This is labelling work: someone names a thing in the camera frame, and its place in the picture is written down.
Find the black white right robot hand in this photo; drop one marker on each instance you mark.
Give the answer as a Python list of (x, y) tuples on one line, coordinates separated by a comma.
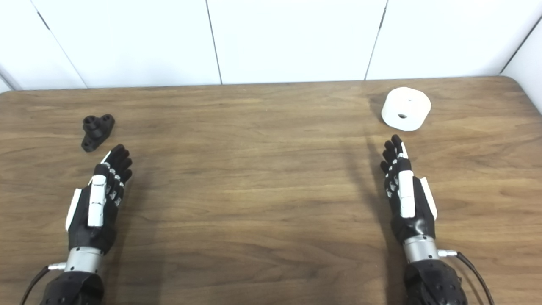
[(407, 199)]

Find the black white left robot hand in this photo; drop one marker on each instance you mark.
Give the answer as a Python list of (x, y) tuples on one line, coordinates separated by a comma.
[(96, 203)]

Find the black plastic holder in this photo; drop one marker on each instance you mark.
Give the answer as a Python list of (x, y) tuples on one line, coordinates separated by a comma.
[(96, 131)]

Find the round white piece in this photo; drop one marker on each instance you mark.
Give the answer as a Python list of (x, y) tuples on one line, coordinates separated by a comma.
[(417, 111)]

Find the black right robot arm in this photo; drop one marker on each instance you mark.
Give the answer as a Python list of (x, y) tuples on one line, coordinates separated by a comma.
[(434, 284)]

